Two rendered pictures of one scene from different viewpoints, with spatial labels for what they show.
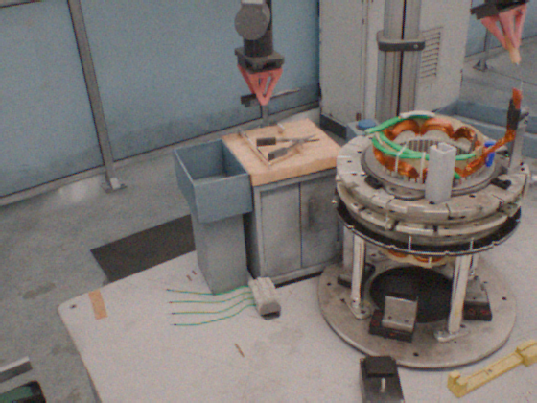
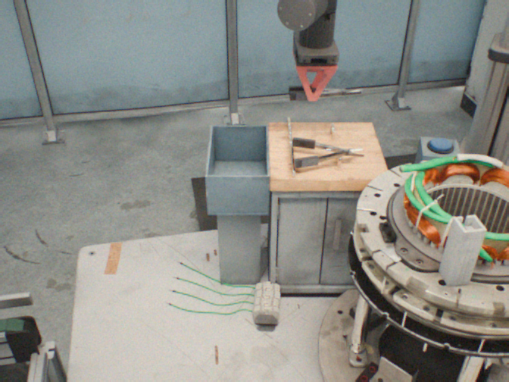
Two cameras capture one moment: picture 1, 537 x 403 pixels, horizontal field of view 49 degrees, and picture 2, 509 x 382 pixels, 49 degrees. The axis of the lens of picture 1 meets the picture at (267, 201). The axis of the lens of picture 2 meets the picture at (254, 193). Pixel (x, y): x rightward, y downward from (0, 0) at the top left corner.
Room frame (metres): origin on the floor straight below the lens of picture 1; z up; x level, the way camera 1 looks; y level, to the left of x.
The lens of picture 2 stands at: (0.24, -0.20, 1.60)
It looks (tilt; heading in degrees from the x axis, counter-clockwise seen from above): 37 degrees down; 20
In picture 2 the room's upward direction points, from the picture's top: straight up
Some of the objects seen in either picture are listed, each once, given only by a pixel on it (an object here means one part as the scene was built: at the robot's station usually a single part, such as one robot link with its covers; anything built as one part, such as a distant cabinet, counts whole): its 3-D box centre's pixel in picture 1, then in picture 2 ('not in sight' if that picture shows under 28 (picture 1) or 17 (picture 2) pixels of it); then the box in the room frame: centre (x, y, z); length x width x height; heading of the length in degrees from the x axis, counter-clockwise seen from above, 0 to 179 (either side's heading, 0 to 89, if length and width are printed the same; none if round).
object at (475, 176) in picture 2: (405, 130); (460, 174); (0.98, -0.26, 1.12); 0.06 x 0.02 x 0.04; 115
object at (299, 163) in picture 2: (277, 154); (306, 161); (0.99, -0.02, 1.09); 0.04 x 0.01 x 0.02; 125
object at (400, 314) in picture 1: (399, 311); (393, 377); (0.80, -0.23, 0.85); 0.06 x 0.04 x 0.05; 67
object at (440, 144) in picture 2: (366, 124); (441, 144); (1.20, -0.23, 1.04); 0.04 x 0.04 x 0.01
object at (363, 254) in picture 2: (350, 196); (363, 236); (0.87, -0.14, 1.06); 0.09 x 0.04 x 0.01; 25
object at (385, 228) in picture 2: (373, 180); (387, 230); (0.84, -0.18, 1.10); 0.03 x 0.01 x 0.01; 25
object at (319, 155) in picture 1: (282, 150); (324, 154); (1.07, -0.04, 1.05); 0.20 x 0.19 x 0.02; 110
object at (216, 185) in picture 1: (216, 221); (239, 211); (1.02, 0.11, 0.92); 0.17 x 0.11 x 0.28; 20
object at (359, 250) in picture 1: (359, 265); (363, 310); (0.86, -0.16, 0.91); 0.02 x 0.02 x 0.21
